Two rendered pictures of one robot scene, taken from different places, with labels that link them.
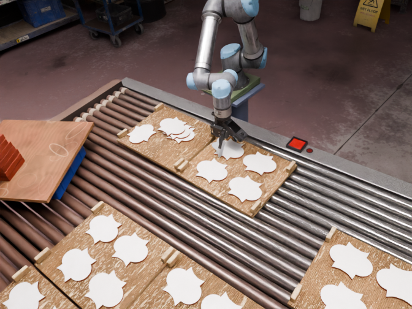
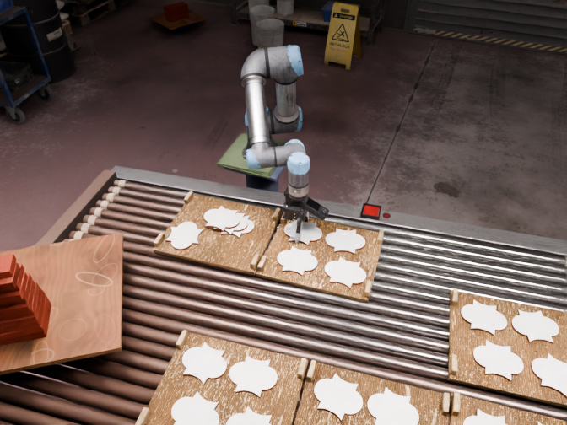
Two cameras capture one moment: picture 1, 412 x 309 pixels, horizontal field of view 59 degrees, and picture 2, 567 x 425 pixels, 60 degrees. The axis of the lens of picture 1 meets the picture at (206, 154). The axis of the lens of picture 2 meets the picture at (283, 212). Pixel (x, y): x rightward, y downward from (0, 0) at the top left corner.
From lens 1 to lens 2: 62 cm
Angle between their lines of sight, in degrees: 20
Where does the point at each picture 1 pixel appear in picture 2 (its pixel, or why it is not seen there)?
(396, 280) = (531, 324)
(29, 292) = not seen: outside the picture
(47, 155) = (82, 289)
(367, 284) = (508, 335)
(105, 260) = (229, 399)
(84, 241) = (186, 385)
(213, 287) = (369, 386)
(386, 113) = (396, 159)
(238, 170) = (325, 253)
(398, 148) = (421, 196)
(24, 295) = not seen: outside the picture
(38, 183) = (94, 329)
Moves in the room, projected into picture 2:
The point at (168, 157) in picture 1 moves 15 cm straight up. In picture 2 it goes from (234, 256) to (232, 228)
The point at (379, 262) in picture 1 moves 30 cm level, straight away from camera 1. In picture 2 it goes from (508, 311) to (502, 249)
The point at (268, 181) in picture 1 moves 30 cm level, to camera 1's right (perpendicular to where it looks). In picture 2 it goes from (364, 258) to (429, 233)
